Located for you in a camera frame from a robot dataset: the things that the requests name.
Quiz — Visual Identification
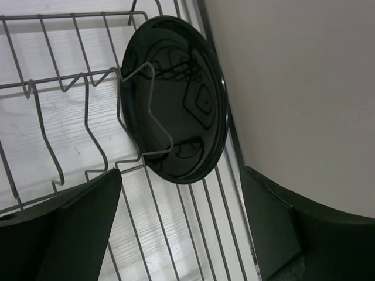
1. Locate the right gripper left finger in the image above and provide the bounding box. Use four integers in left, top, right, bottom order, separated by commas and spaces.
1, 169, 122, 280

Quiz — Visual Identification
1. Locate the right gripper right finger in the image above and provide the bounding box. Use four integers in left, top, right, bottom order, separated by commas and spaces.
240, 167, 374, 280

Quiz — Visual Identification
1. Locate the black plate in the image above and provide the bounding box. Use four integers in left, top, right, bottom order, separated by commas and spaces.
120, 15, 229, 184

